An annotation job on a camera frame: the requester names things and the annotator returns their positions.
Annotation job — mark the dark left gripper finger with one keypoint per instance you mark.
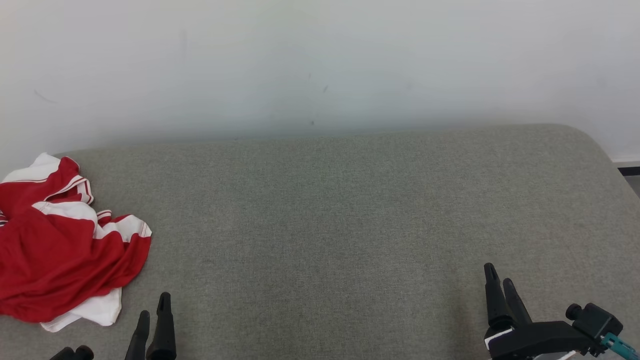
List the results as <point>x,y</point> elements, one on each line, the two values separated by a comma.
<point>164,330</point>
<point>140,335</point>

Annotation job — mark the dark baseboard strip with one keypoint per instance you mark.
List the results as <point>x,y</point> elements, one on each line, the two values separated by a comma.
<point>631,170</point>

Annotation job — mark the red white-trimmed garment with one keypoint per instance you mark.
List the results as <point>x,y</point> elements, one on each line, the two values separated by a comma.
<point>60,260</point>

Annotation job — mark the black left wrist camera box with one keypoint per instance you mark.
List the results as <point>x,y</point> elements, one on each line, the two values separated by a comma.
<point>75,354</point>

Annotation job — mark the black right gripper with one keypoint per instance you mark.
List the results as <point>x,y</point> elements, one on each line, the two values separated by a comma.
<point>535,342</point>

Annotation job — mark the grey fabric sofa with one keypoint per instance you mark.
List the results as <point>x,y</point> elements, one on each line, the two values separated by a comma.
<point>325,225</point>

